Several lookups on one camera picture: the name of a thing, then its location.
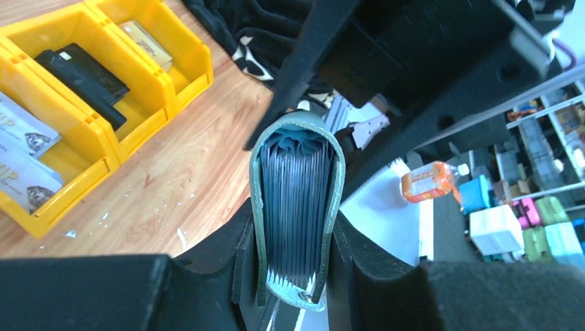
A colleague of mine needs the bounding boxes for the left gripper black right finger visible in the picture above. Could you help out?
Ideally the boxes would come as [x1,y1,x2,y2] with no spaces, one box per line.
[326,215,584,330]

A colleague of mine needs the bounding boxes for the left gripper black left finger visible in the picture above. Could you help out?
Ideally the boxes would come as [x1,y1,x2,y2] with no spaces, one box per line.
[1,201,259,330]

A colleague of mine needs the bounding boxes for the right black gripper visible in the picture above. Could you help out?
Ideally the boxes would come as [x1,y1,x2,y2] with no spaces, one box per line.
[244,0,575,200]

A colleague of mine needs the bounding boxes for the green leather card holder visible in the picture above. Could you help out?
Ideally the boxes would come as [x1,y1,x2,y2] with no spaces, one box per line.
[249,110,346,312]

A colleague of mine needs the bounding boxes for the silver VIP cards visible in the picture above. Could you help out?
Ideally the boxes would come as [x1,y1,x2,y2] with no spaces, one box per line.
[1,93,63,214]

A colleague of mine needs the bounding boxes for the black cards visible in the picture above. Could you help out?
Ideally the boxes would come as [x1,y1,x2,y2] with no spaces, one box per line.
[35,43,130,130]

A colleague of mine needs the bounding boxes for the orange drink bottle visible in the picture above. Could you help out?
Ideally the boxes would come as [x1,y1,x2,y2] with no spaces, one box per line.
[400,161,470,204]

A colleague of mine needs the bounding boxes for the black floral blanket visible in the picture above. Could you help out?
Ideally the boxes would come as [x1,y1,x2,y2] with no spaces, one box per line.
[184,1,312,89]

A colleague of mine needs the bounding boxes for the background storage shelf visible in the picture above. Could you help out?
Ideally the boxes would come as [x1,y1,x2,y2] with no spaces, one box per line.
[459,74,584,268]

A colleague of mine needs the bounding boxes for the left yellow plastic bin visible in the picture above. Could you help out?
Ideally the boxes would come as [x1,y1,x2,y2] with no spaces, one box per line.
[1,48,121,238]

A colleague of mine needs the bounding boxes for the yellow plastic bin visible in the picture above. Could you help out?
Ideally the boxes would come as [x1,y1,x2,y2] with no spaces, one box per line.
[85,0,214,113]
[1,3,177,163]
[1,48,121,238]

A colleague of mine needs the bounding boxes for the right yellow plastic bin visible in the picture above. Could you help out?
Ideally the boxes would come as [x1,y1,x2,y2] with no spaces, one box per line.
[85,0,214,113]

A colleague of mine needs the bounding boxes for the middle yellow plastic bin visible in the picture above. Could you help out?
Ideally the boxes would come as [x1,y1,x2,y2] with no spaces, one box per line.
[1,3,177,163]

